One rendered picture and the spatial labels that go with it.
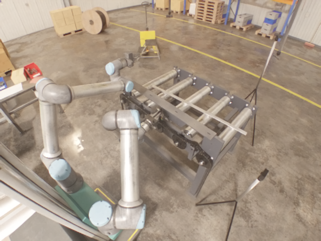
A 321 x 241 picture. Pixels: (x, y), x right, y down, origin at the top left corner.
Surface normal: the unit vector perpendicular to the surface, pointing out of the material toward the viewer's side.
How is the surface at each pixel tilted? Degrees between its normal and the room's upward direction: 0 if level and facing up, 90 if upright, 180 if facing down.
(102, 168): 0
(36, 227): 0
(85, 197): 0
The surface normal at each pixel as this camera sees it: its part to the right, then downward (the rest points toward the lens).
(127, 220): 0.01, -0.12
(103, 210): -0.09, -0.69
